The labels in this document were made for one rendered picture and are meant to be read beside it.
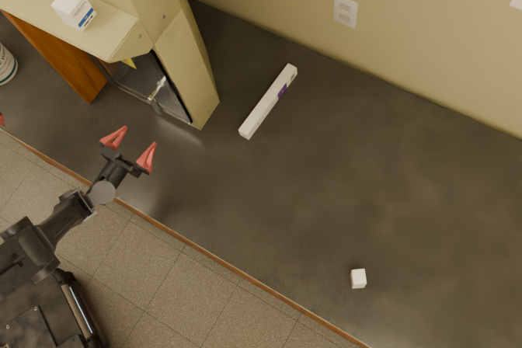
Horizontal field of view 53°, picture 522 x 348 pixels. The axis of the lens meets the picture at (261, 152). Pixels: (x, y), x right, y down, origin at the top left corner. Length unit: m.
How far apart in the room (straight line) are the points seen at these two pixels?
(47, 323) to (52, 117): 0.95
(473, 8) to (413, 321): 0.77
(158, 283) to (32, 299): 0.52
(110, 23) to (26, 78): 0.81
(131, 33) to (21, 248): 0.47
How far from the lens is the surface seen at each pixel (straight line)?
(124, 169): 1.39
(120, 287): 2.57
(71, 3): 1.14
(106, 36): 1.15
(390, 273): 1.47
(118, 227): 2.63
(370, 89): 1.64
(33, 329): 2.42
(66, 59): 1.62
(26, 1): 1.28
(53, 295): 2.42
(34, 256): 1.02
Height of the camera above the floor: 2.38
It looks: 67 degrees down
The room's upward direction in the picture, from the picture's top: 17 degrees counter-clockwise
